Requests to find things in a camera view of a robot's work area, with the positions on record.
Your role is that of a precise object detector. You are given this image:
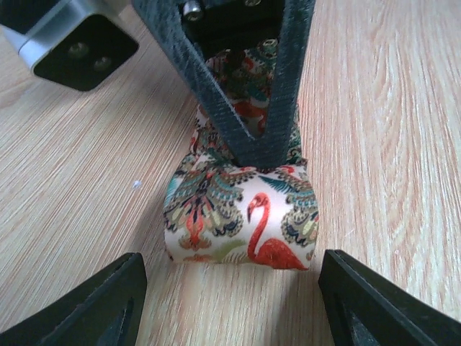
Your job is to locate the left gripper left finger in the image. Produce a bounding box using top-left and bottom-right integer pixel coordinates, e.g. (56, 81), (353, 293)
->
(1, 252), (147, 345)

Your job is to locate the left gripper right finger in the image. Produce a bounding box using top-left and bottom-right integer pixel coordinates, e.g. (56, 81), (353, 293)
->
(318, 249), (460, 346)

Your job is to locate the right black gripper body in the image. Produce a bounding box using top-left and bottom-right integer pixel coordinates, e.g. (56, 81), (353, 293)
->
(177, 0), (285, 58)

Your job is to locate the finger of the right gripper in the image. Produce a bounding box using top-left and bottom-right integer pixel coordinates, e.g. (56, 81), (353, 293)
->
(133, 1), (315, 169)

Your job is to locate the floral patterned tie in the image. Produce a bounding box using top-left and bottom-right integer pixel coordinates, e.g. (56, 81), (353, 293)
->
(162, 39), (321, 272)

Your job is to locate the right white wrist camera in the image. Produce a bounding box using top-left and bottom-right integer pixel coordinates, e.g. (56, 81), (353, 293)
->
(1, 0), (139, 92)

